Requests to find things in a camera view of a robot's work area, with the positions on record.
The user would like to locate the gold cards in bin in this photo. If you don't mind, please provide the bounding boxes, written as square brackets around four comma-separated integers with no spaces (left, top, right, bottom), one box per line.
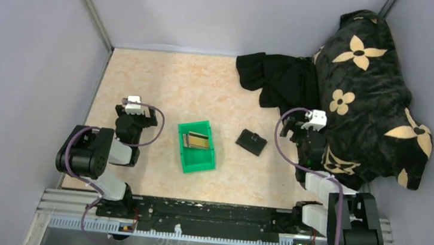
[182,131,210,150]

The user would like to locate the green plastic bin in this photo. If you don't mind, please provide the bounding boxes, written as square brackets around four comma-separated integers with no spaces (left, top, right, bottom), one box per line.
[178,120,216,173]

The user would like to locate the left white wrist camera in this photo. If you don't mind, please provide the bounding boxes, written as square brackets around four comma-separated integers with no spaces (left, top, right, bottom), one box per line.
[122,95,143,115]

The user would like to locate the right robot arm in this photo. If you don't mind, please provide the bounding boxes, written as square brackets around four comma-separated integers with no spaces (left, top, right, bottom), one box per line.
[275,116,384,245]

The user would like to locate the black floral blanket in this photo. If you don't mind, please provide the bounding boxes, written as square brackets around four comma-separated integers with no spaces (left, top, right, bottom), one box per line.
[313,10,433,190]

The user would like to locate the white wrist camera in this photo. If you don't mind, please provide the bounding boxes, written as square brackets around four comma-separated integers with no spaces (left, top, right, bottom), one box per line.
[122,95,143,115]
[301,109,327,131]

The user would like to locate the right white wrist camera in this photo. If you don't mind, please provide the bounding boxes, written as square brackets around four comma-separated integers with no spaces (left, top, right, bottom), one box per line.
[301,109,327,131]

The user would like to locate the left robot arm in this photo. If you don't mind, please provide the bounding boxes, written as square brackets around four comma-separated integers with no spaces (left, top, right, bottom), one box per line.
[55,101,160,218]

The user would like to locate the black cloth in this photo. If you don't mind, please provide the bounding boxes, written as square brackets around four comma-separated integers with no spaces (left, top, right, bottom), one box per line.
[236,52,321,114]

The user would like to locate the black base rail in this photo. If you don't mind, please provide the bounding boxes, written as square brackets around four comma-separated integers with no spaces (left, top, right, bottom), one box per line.
[95,196,320,244]

